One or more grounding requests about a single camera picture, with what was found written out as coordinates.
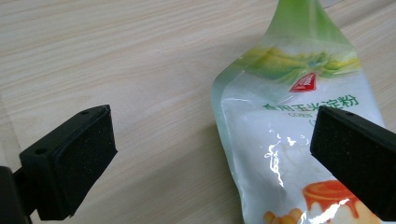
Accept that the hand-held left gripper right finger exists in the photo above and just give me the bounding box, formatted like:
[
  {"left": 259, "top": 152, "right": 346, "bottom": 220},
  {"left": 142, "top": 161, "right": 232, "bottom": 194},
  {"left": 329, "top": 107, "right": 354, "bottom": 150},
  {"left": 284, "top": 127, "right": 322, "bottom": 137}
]
[{"left": 309, "top": 105, "right": 396, "bottom": 222}]

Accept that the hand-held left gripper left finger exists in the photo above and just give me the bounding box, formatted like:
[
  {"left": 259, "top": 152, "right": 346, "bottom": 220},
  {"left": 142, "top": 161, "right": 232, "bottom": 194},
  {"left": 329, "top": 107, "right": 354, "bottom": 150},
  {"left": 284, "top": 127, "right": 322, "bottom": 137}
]
[{"left": 12, "top": 104, "right": 119, "bottom": 221}]

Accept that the green and white starch bag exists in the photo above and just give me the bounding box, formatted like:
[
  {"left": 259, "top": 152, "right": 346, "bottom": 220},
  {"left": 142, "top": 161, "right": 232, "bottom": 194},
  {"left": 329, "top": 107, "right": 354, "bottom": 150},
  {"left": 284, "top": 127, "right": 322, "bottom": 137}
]
[{"left": 211, "top": 0, "right": 396, "bottom": 224}]

